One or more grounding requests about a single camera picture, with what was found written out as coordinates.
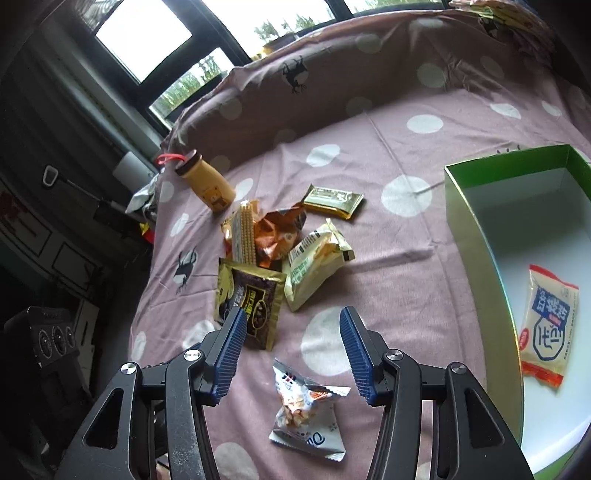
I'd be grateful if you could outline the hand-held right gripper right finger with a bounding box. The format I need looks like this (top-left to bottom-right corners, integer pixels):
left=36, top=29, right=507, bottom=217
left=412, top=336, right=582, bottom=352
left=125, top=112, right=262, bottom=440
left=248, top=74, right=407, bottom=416
left=339, top=307, right=536, bottom=480

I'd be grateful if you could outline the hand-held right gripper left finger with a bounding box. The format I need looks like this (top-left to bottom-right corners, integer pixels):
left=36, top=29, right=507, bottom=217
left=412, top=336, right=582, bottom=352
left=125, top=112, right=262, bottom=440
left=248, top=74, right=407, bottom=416
left=53, top=307, right=250, bottom=480

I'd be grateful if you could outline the dark brown gold packet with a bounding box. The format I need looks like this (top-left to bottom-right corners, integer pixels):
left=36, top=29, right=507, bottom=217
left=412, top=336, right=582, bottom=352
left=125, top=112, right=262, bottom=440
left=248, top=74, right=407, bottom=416
left=213, top=257, right=288, bottom=352

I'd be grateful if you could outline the white clear snack packet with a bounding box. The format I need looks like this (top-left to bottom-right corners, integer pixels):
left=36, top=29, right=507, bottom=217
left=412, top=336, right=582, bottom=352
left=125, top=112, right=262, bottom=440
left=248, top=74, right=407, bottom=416
left=269, top=357, right=352, bottom=462

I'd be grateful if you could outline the cream yellow cracker packet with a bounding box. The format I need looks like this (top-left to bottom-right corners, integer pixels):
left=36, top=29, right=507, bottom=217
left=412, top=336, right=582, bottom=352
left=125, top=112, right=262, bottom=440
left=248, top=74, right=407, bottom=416
left=281, top=218, right=356, bottom=312

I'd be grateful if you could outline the clear wafer biscuit packet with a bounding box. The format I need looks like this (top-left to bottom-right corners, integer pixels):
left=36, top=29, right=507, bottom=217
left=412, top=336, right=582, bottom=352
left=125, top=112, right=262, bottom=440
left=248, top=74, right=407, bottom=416
left=229, top=199, right=258, bottom=266

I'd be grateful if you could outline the green cardboard box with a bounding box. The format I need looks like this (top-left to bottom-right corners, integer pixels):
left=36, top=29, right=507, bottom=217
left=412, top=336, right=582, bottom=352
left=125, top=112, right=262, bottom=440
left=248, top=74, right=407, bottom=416
left=443, top=144, right=591, bottom=476

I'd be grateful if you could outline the pink dotted blanket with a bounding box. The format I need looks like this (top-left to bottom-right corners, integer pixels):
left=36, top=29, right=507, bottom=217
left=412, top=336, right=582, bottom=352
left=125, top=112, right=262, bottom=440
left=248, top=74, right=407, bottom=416
left=129, top=0, right=591, bottom=480

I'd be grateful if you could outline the orange crumpled snack packet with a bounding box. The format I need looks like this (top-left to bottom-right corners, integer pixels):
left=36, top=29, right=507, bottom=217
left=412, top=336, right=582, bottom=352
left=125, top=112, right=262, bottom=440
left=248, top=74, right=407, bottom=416
left=222, top=208, right=309, bottom=271

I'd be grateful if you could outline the small gold snack packet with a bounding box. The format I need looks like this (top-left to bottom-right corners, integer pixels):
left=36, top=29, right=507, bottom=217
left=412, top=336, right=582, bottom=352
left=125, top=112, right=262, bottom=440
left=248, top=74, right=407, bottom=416
left=301, top=184, right=365, bottom=221

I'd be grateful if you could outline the beige bottle with red loop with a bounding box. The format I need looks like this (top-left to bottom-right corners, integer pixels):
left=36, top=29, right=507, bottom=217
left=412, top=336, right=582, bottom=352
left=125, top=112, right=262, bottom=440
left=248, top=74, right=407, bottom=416
left=156, top=150, right=236, bottom=213

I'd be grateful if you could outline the silver foil packet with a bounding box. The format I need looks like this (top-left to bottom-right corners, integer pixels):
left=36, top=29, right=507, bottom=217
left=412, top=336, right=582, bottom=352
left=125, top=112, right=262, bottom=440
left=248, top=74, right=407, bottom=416
left=126, top=182, right=160, bottom=215

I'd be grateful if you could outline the orange white snack packet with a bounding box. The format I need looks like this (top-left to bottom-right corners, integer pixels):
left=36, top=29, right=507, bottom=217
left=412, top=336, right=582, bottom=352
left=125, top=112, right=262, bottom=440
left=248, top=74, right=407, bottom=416
left=517, top=264, right=580, bottom=392

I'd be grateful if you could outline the black framed window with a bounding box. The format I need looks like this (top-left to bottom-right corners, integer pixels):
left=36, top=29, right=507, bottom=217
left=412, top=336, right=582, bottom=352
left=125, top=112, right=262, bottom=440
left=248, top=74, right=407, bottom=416
left=95, top=0, right=453, bottom=127

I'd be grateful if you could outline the yellow patterned pillow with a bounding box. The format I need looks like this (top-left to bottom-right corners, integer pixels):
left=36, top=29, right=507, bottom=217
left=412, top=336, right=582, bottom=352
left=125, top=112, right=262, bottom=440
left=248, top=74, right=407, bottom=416
left=450, top=0, right=559, bottom=51

